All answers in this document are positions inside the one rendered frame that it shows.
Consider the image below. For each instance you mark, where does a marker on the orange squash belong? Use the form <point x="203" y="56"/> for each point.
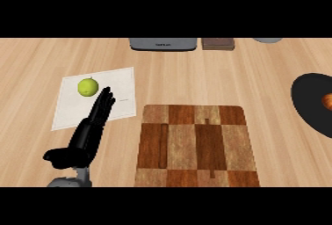
<point x="328" y="101"/>

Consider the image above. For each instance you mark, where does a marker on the black pan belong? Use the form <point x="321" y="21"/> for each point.
<point x="313" y="102"/>

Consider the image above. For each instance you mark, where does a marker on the green lime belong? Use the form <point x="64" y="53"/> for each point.
<point x="88" y="87"/>

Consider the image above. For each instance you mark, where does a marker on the grey appliance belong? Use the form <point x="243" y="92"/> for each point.
<point x="163" y="44"/>

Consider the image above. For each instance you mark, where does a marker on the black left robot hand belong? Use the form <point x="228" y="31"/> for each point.
<point x="89" y="133"/>

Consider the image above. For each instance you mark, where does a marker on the checkered wooden cutting board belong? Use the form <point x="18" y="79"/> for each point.
<point x="197" y="146"/>

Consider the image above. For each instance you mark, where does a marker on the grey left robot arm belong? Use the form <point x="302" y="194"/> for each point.
<point x="71" y="179"/>

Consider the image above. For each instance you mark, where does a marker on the grey round object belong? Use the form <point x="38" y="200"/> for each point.
<point x="268" y="40"/>

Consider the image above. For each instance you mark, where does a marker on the brown wooden block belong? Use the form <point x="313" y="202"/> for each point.
<point x="218" y="44"/>

